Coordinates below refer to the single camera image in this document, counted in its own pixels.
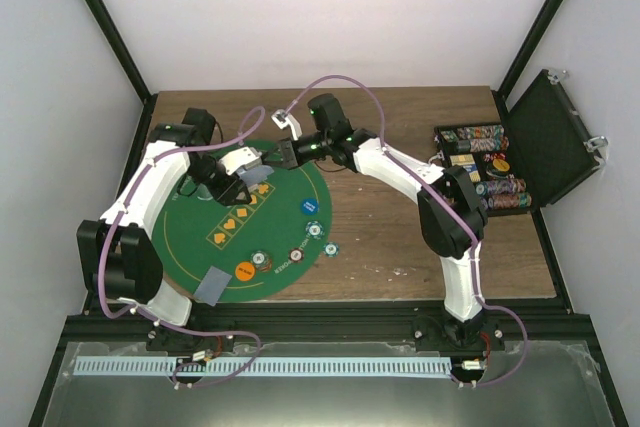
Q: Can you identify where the blue small blind button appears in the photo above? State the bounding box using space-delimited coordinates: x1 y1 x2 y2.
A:
300 197 319 216

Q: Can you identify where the poker chip stack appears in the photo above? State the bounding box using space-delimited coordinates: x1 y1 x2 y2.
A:
250 250 273 272
305 220 325 240

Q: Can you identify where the orange big blind button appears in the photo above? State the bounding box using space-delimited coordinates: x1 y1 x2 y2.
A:
234 261 256 283

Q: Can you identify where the red poker chip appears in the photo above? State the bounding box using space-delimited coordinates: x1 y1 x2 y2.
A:
288 248 304 263

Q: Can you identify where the single teal poker chip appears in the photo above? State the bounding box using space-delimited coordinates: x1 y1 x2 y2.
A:
323 242 339 257

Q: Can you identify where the blue checkered playing card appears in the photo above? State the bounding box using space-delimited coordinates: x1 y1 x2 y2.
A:
194 266 232 306

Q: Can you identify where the blue playing card deck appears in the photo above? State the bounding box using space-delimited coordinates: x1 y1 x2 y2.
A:
238 164 274 189

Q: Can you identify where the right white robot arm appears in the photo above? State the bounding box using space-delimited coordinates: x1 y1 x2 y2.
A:
271 94 488 350

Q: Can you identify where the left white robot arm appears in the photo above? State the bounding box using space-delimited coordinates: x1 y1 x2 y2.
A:
76 106 265 351

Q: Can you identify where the green round poker mat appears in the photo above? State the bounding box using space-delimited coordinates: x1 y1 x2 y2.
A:
152 163 332 303

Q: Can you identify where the light blue slotted strip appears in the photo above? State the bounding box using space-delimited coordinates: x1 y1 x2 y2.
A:
73 356 452 378

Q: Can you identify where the black poker case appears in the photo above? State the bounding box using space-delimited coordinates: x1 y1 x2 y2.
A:
435 69 608 216

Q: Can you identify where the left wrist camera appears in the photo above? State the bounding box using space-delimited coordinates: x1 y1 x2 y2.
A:
220 147 262 175

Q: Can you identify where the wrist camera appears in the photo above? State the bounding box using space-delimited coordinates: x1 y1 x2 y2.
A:
271 109 302 140
220 147 262 175

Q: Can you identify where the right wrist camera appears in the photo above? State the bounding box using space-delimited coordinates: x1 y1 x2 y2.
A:
271 109 302 140

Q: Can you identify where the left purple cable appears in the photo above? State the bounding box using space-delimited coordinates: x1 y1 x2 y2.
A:
95 104 266 391

